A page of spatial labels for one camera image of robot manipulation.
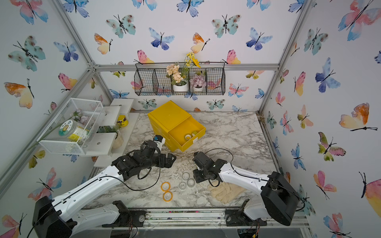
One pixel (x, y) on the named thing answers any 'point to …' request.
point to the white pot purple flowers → (197, 83)
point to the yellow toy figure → (122, 120)
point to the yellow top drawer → (184, 133)
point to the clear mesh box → (85, 112)
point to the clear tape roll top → (185, 176)
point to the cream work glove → (223, 192)
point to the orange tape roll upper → (165, 186)
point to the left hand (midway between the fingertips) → (170, 155)
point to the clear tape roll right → (191, 182)
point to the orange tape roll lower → (169, 200)
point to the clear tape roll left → (182, 186)
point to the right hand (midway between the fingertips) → (198, 174)
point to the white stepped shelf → (110, 144)
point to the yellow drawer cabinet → (165, 118)
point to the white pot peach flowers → (179, 85)
